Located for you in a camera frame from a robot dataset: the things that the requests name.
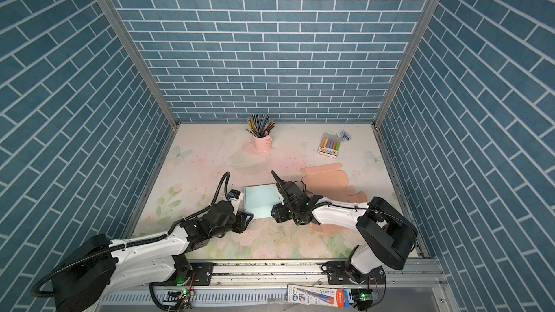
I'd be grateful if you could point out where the light blue paper box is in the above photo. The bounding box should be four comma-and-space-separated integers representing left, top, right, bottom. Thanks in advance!
244, 184, 281, 220

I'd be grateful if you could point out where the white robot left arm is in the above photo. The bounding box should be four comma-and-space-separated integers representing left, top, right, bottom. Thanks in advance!
30, 173, 252, 311

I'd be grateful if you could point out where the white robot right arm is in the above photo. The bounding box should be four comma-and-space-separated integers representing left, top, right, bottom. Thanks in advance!
270, 171, 418, 283

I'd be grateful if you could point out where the pink flat paper box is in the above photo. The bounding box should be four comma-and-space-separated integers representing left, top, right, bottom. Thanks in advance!
298, 162, 369, 234

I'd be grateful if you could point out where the white toothpaste style box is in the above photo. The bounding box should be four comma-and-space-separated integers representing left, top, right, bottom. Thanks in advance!
287, 285, 351, 308

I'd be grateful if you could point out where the pink metal pencil bucket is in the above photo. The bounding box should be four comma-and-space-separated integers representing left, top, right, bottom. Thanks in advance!
253, 135, 273, 153

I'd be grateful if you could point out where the bundle of coloured pencils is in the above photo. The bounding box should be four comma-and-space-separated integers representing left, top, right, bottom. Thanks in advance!
247, 114, 275, 138

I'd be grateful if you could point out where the pack of coloured markers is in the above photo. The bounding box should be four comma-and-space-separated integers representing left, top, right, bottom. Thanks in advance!
317, 133, 341, 158

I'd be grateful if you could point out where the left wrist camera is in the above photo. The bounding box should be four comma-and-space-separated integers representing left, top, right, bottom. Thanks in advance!
227, 189, 244, 215

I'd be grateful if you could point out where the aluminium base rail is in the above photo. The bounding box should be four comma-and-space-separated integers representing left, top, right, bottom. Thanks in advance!
116, 258, 447, 289

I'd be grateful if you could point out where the right aluminium corner post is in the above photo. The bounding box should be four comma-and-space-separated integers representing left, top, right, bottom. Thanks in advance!
373, 0, 458, 127

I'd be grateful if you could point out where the aluminium corner post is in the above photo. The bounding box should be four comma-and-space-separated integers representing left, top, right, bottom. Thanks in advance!
75, 0, 179, 129
373, 0, 458, 127

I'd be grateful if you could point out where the left aluminium corner post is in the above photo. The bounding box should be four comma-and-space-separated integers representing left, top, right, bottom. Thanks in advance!
75, 0, 179, 129

